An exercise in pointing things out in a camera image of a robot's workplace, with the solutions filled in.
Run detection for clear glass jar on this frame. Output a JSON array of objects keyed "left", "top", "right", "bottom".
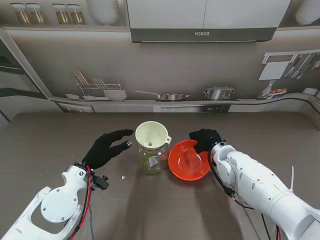
[{"left": 137, "top": 143, "right": 168, "bottom": 175}]

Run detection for green mung beans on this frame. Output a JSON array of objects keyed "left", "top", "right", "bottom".
[{"left": 139, "top": 152, "right": 164, "bottom": 175}]

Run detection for red black right arm cables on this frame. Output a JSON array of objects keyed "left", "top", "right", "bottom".
[{"left": 208, "top": 147, "right": 285, "bottom": 240}]

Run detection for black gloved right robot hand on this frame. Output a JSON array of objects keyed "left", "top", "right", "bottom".
[{"left": 188, "top": 128, "right": 223, "bottom": 155}]

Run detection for white zip tie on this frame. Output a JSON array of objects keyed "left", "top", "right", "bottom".
[{"left": 288, "top": 165, "right": 296, "bottom": 192}]

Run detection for cream plastic funnel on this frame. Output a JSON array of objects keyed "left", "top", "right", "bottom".
[{"left": 135, "top": 121, "right": 173, "bottom": 152}]

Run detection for white Bosch dishwasher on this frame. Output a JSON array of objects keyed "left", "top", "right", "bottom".
[{"left": 0, "top": 0, "right": 320, "bottom": 132}]

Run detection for red black left arm cables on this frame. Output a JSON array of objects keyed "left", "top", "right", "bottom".
[{"left": 67, "top": 164, "right": 97, "bottom": 240}]

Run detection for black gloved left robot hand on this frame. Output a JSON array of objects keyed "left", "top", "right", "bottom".
[{"left": 82, "top": 129, "right": 134, "bottom": 170}]

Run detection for orange plastic bowl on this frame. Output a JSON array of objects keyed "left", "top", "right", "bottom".
[{"left": 168, "top": 139, "right": 211, "bottom": 181}]

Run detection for red black arm cables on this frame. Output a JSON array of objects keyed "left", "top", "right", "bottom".
[
  {"left": 208, "top": 147, "right": 285, "bottom": 240},
  {"left": 67, "top": 164, "right": 97, "bottom": 240}
]

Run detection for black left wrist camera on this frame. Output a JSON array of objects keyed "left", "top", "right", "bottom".
[{"left": 91, "top": 174, "right": 110, "bottom": 191}]

